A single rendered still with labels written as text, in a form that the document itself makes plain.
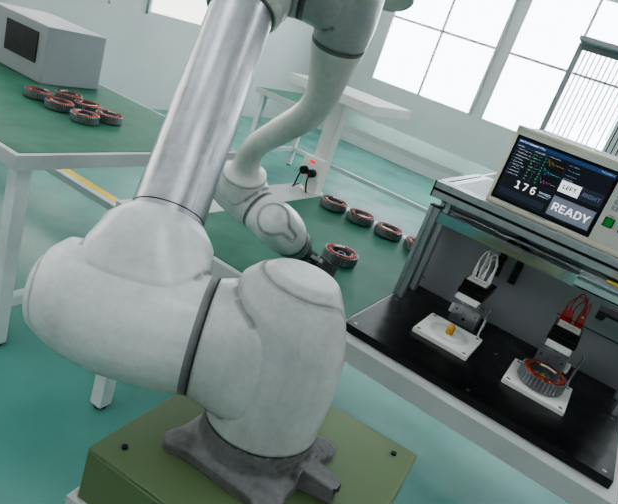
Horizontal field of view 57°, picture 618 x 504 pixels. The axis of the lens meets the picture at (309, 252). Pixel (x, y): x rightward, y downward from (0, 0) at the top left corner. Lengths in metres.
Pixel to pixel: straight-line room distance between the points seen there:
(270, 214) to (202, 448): 0.63
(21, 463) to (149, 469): 1.19
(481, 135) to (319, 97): 7.01
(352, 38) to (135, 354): 0.63
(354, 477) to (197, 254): 0.38
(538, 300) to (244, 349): 1.19
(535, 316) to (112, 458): 1.26
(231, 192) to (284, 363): 0.74
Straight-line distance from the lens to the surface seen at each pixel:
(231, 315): 0.67
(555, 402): 1.48
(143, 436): 0.82
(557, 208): 1.55
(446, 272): 1.77
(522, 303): 1.73
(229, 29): 0.90
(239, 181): 1.33
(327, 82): 1.08
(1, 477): 1.91
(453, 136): 8.16
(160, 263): 0.69
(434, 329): 1.52
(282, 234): 1.26
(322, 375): 0.68
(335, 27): 1.02
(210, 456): 0.77
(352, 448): 0.90
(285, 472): 0.77
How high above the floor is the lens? 1.38
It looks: 21 degrees down
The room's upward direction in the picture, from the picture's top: 19 degrees clockwise
